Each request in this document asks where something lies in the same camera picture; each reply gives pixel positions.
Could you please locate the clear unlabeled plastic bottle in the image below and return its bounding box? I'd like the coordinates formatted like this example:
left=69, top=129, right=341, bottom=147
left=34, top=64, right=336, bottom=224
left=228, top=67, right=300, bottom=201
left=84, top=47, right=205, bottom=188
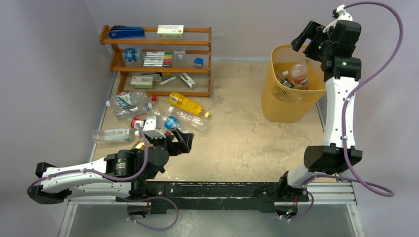
left=168, top=107, right=208, bottom=132

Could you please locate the clear bottle red label red cap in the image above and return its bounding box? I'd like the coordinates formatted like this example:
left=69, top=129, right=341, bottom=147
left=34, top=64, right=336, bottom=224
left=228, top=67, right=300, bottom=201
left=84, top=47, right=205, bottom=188
left=130, top=116, right=146, bottom=129

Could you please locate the clear bottle red white label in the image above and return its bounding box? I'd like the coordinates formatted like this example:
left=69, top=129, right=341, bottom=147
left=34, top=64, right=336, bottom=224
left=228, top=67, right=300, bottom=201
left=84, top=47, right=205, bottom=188
left=290, top=64, right=309, bottom=90

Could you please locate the yellow plastic bottle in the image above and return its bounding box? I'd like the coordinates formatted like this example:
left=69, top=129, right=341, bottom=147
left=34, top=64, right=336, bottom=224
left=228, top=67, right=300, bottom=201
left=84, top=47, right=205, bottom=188
left=168, top=92, right=210, bottom=119

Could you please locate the clear bottle green Cestbon label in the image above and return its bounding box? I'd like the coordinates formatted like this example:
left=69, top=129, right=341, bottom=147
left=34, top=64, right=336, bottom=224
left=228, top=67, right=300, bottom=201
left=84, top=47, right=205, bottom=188
left=276, top=71, right=295, bottom=88

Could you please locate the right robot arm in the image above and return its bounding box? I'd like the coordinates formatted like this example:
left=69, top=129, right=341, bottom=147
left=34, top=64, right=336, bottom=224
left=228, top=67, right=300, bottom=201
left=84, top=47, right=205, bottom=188
left=277, top=20, right=363, bottom=201

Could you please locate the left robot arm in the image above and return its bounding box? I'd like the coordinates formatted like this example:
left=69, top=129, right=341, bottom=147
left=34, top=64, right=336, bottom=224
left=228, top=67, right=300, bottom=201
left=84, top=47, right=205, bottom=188
left=27, top=128, right=194, bottom=204

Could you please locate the yellow mesh waste bin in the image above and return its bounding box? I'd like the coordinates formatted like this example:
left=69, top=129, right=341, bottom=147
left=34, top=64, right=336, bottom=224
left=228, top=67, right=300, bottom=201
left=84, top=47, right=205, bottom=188
left=261, top=44, right=326, bottom=122

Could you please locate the amber bottle red gold label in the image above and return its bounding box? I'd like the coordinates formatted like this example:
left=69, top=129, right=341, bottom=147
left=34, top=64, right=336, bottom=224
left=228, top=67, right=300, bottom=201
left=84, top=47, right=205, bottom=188
left=131, top=141, right=145, bottom=150

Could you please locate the clear crumpled bottle white cap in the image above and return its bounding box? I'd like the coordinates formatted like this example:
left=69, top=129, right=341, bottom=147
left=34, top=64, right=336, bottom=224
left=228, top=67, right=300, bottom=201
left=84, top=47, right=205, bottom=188
left=115, top=103, right=153, bottom=120

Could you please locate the clear bottle blue white label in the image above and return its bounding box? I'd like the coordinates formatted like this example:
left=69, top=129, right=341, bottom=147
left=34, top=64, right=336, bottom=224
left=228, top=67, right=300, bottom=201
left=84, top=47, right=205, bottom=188
left=106, top=90, right=152, bottom=109

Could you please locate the white stapler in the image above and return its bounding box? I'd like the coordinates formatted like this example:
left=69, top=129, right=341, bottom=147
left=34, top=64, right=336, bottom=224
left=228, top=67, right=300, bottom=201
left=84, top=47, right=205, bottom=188
left=179, top=73, right=196, bottom=88

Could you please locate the white marker pen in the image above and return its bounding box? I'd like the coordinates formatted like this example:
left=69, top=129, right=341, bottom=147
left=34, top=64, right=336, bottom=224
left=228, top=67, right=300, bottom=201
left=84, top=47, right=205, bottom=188
left=160, top=75, right=179, bottom=85

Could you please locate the wooden shelf rack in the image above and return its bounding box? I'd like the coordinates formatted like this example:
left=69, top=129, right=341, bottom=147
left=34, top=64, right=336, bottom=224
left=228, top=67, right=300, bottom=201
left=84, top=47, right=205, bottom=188
left=99, top=25, right=212, bottom=97

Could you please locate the blue white eraser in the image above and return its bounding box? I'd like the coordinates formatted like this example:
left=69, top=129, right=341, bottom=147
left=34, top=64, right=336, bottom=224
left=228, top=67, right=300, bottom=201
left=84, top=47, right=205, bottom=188
left=193, top=58, right=204, bottom=69

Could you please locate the set of colored markers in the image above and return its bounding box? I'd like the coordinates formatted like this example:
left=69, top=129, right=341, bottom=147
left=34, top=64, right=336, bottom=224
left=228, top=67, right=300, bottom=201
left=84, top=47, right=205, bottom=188
left=143, top=51, right=173, bottom=68

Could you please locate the small clear container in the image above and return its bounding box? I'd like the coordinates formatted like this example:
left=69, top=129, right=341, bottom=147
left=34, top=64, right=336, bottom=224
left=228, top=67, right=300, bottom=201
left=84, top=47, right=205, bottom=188
left=173, top=50, right=186, bottom=61

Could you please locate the blue stapler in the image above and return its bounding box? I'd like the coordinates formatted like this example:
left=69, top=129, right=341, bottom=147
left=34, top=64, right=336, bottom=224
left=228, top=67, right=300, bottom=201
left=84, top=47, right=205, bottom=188
left=108, top=25, right=145, bottom=39

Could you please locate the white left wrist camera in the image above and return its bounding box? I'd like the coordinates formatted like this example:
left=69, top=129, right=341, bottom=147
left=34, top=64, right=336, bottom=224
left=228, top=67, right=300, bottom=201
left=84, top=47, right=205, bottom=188
left=141, top=116, right=166, bottom=139

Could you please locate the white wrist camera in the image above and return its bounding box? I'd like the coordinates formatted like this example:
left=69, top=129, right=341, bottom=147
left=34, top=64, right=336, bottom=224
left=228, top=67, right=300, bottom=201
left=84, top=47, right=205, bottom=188
left=141, top=116, right=166, bottom=139
left=323, top=4, right=353, bottom=33

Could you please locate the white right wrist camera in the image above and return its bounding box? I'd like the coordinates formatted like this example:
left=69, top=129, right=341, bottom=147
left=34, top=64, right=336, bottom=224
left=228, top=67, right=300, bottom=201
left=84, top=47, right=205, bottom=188
left=323, top=4, right=353, bottom=33

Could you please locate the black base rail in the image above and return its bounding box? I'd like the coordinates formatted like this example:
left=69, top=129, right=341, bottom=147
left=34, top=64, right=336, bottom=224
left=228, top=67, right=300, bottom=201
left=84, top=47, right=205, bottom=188
left=126, top=178, right=309, bottom=214

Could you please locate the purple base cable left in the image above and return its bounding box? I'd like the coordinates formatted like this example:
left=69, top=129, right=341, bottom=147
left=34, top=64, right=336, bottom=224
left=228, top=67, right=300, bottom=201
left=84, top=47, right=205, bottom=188
left=126, top=196, right=179, bottom=232

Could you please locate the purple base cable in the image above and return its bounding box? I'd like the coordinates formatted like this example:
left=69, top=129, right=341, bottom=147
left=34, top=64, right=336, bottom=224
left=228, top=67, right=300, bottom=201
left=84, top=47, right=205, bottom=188
left=126, top=196, right=179, bottom=232
left=279, top=191, right=315, bottom=223

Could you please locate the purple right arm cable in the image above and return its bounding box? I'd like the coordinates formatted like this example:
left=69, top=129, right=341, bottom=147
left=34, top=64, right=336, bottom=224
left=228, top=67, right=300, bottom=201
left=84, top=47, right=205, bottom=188
left=306, top=0, right=404, bottom=198

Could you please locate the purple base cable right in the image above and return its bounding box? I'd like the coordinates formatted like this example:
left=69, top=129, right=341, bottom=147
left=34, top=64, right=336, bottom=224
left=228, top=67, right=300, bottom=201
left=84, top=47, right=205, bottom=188
left=279, top=191, right=315, bottom=223

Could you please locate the aluminium table frame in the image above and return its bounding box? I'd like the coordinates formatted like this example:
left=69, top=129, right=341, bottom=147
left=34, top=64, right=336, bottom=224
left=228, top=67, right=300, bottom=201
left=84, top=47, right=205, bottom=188
left=59, top=182, right=365, bottom=237

